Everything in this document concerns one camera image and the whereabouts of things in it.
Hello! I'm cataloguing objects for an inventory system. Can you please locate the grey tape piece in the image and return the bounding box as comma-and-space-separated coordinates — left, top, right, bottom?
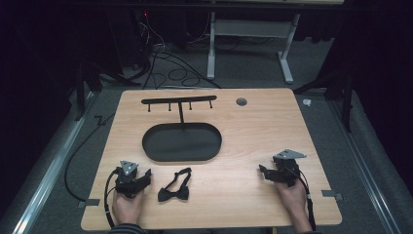
77, 198, 101, 210
320, 189, 344, 202

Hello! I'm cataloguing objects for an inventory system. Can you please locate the tangle of black floor cables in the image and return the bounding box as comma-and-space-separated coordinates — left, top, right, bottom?
131, 11, 222, 91

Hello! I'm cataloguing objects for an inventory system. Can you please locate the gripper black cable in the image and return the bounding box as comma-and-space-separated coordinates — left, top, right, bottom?
284, 165, 318, 232
103, 167, 122, 229

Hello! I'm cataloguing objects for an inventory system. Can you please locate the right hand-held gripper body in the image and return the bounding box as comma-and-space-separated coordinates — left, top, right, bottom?
272, 148, 308, 188

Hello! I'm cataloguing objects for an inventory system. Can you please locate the black rack with oval tray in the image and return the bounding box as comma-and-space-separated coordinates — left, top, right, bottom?
140, 95, 223, 163

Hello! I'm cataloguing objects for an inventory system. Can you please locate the person's right hand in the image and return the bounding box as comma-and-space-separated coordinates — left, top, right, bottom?
274, 178, 309, 222

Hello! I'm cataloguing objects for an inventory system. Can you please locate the black metal stand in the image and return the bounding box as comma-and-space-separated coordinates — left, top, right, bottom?
73, 60, 104, 123
292, 69, 355, 134

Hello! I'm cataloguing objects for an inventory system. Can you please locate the black floor cable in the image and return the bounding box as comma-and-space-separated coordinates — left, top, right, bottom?
63, 111, 116, 203

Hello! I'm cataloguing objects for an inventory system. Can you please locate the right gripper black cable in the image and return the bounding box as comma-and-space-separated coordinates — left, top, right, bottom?
284, 165, 318, 232

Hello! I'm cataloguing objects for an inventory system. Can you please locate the metal floor rail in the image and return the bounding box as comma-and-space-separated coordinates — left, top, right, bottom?
11, 91, 98, 234
325, 97, 405, 234

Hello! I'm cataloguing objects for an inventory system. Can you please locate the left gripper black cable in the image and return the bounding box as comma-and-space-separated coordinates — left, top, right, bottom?
103, 167, 122, 229

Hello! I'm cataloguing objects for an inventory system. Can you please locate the person's left hand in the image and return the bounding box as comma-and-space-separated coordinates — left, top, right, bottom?
111, 189, 146, 226

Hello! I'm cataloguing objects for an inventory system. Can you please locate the black bow tie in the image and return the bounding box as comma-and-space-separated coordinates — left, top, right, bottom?
157, 167, 193, 203

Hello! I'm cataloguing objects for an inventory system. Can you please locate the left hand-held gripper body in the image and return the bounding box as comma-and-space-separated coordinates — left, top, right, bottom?
114, 159, 141, 200

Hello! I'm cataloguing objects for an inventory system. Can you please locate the white desk frame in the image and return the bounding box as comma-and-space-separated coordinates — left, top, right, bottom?
206, 11, 302, 85

